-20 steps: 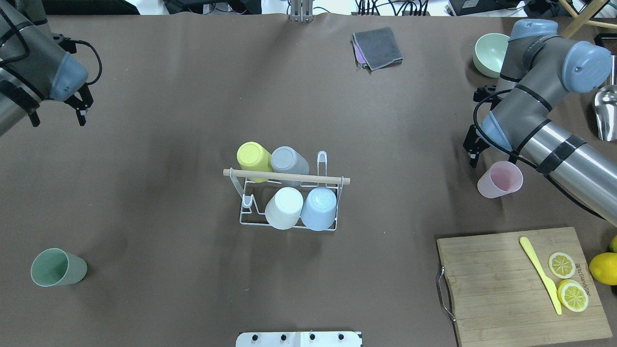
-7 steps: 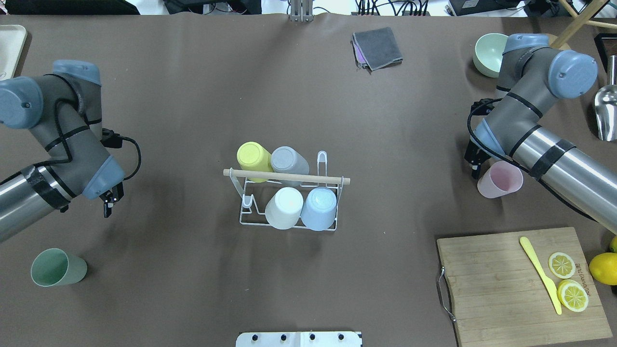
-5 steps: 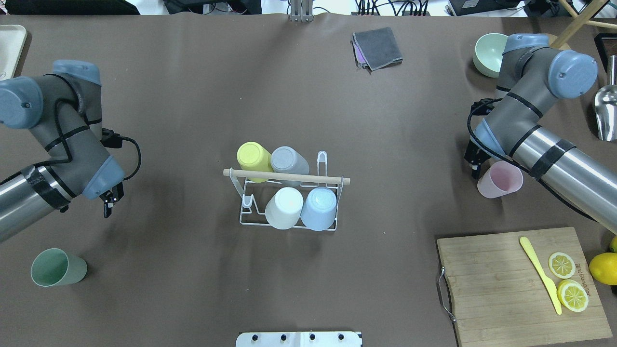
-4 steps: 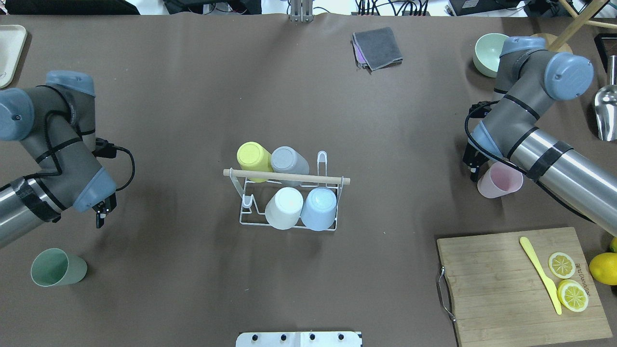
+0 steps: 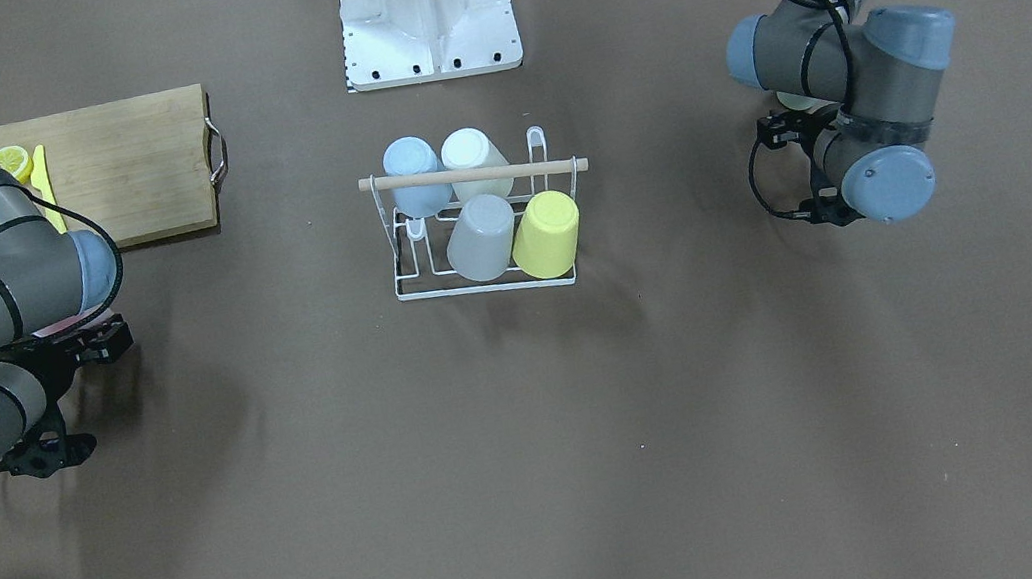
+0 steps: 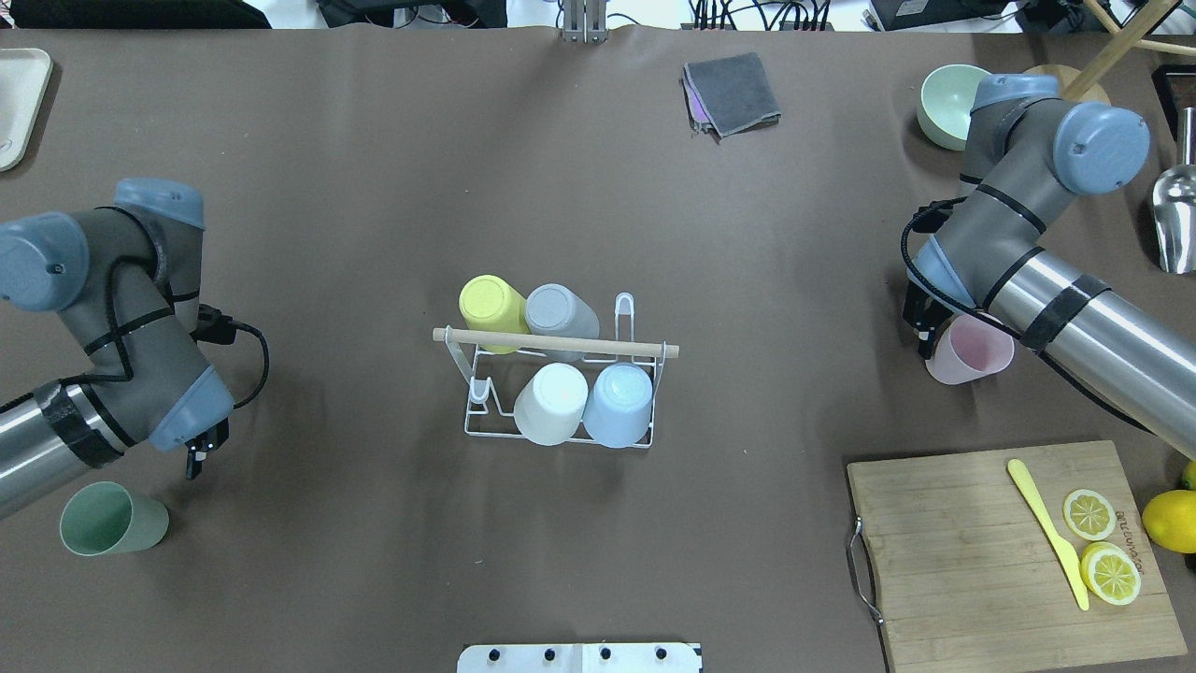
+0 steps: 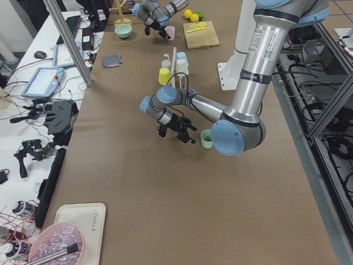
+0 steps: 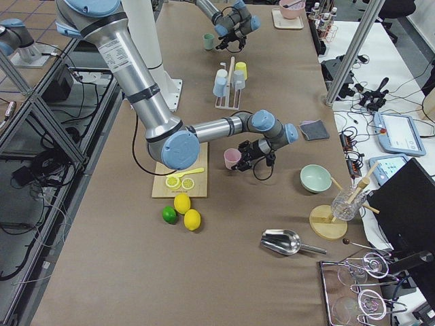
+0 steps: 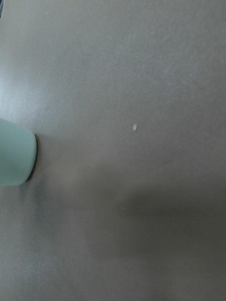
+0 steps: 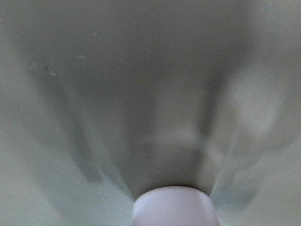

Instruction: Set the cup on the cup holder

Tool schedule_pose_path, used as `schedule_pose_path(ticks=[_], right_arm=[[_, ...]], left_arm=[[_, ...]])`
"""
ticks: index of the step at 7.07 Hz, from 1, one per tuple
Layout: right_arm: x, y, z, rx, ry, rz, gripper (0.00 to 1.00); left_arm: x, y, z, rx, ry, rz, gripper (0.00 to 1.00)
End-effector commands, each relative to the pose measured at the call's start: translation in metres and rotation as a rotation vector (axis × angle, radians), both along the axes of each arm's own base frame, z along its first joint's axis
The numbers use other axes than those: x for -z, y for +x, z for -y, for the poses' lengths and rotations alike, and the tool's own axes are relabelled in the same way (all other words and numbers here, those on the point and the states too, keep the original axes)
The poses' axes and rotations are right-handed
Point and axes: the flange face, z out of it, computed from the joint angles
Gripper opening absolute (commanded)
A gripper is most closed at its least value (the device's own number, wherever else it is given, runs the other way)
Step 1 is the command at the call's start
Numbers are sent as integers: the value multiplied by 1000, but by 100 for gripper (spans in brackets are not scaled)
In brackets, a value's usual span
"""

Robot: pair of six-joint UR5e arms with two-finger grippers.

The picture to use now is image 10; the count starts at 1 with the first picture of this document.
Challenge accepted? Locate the pink plastic cup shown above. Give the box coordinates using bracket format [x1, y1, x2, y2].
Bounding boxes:
[132, 186, 220, 226]

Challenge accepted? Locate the green ceramic bowl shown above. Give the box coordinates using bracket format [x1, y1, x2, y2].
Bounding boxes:
[0, 0, 301, 226]

